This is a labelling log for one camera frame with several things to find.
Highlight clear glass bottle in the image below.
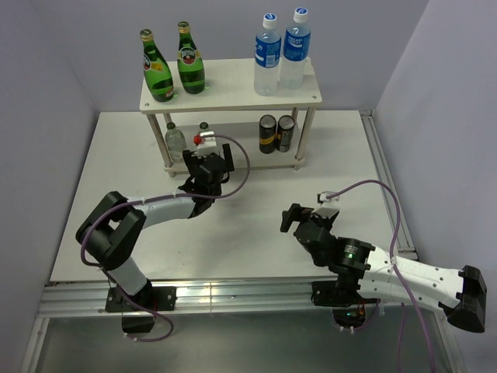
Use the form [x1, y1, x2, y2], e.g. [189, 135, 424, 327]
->
[198, 122, 210, 134]
[165, 121, 187, 162]

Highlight green glass bottle red label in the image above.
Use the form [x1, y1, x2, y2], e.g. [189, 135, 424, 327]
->
[177, 21, 205, 94]

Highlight green glass bottle yellow label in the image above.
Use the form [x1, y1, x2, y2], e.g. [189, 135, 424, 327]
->
[140, 29, 174, 102]

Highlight blue label water bottle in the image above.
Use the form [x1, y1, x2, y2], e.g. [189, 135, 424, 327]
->
[254, 12, 281, 96]
[280, 7, 311, 89]

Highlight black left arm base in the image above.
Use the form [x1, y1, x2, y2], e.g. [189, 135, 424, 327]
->
[105, 284, 177, 335]

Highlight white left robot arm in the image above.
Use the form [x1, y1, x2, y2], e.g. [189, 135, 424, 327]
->
[75, 144, 234, 310]

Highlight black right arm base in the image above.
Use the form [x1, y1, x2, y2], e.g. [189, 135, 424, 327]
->
[311, 281, 378, 308]

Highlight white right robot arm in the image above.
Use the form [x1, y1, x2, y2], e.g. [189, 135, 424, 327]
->
[280, 204, 487, 333]

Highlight white two-tier shelf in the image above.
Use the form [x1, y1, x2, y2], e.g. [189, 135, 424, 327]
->
[140, 58, 322, 176]

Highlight black can left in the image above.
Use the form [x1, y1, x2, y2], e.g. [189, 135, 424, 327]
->
[259, 114, 276, 154]

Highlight black can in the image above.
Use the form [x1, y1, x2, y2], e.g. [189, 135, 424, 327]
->
[259, 114, 276, 154]
[275, 115, 296, 152]

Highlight black can right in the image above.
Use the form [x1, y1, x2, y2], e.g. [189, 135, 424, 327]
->
[275, 115, 296, 152]

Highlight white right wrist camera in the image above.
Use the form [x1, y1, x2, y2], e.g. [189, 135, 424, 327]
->
[314, 191, 340, 219]

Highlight aluminium rail frame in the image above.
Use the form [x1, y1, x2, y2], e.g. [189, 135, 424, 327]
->
[19, 109, 467, 373]

